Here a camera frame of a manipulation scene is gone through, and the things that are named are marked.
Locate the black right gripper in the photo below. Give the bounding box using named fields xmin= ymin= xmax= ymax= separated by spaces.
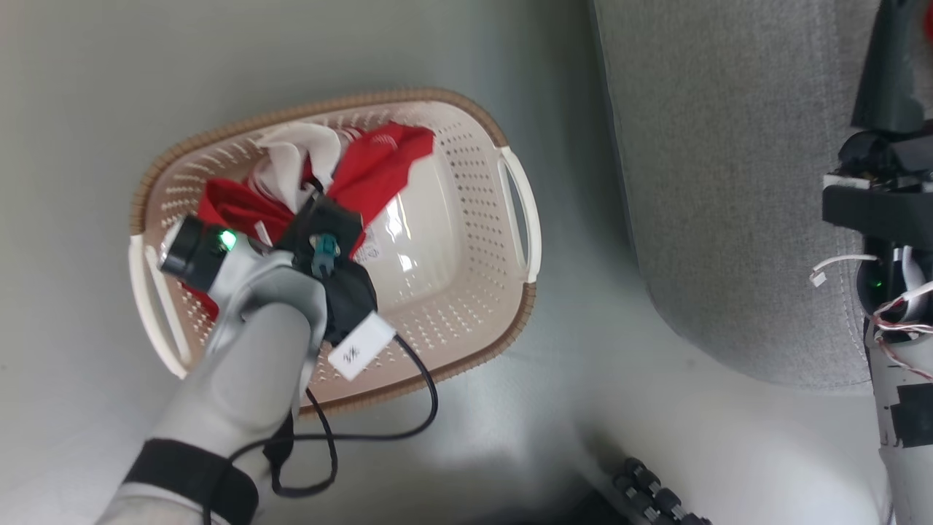
xmin=821 ymin=0 xmax=933 ymax=247

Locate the red garment with white trim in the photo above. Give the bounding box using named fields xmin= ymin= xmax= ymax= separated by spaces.
xmin=182 ymin=122 xmax=437 ymax=323

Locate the thin black cable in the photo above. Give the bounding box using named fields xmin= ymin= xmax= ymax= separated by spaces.
xmin=210 ymin=332 xmax=440 ymax=525

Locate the grey fabric sofa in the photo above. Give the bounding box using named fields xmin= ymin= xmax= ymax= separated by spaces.
xmin=589 ymin=0 xmax=933 ymax=389

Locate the beige perforated plastic laundry basket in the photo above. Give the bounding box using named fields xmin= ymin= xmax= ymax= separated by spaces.
xmin=129 ymin=87 xmax=543 ymax=417

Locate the white wire with plug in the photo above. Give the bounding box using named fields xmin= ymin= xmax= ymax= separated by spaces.
xmin=809 ymin=253 xmax=879 ymax=287

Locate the red and white wire bundle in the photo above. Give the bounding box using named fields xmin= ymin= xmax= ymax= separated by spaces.
xmin=870 ymin=281 xmax=933 ymax=381

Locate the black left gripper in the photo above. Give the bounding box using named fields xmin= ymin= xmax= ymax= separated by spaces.
xmin=280 ymin=195 xmax=364 ymax=272

